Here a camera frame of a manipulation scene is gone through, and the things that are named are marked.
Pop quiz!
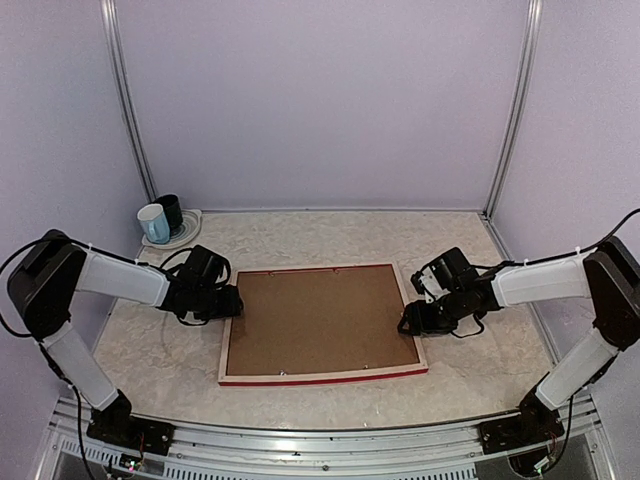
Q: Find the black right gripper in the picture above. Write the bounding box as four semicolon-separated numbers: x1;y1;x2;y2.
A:
397;288;467;336

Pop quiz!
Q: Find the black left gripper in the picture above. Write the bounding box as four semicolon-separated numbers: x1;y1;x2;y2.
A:
192;285;244;322

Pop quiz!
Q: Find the red wooden picture frame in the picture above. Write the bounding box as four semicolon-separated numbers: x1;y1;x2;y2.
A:
217;260;431;389

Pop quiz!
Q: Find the brown cardboard backing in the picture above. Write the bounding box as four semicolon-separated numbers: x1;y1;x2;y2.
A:
225;265;421;377

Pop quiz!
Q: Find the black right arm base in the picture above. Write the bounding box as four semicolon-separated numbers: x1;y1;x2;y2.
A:
478;388;565;455

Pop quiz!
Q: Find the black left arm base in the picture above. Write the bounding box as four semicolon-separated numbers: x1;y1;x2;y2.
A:
87;417;175;456

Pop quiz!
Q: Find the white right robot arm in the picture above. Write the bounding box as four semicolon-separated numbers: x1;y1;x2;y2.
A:
397;226;639;444

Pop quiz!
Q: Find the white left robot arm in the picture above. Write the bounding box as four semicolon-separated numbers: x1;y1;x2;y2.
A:
1;229;244;445

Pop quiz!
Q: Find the white round plate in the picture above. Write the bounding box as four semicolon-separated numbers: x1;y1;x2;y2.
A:
141;209;203;250

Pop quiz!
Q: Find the light blue mug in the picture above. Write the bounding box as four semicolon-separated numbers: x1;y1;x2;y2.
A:
136;203;171;245

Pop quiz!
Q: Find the dark green mug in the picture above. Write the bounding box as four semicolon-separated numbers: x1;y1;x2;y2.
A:
154;194;184;237

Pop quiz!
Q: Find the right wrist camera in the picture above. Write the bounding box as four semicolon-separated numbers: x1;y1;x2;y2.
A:
410;267;447;303

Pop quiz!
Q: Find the aluminium front rail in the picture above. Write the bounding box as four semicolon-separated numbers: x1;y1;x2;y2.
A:
39;399;616;480

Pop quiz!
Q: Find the left aluminium corner post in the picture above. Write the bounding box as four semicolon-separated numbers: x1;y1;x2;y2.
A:
100;0;157;201

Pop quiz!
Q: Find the aluminium corner post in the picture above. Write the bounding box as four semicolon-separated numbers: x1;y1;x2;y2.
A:
483;0;544;223
100;0;157;201

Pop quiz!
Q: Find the right aluminium corner post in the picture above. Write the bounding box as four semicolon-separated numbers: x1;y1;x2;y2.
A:
483;0;544;223

